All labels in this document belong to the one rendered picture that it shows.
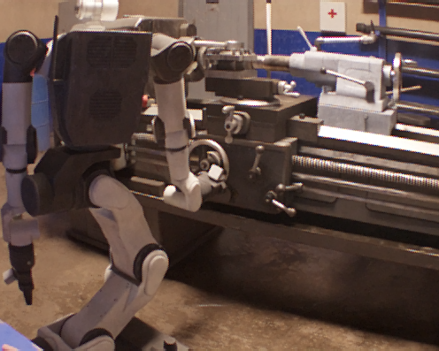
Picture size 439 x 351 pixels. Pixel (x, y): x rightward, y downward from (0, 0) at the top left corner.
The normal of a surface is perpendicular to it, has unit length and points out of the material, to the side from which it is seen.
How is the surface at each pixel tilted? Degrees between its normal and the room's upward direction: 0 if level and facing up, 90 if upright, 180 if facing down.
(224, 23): 90
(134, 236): 90
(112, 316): 90
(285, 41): 90
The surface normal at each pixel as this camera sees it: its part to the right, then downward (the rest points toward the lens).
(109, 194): 0.77, 0.20
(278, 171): -0.50, 0.26
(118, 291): -0.30, -0.73
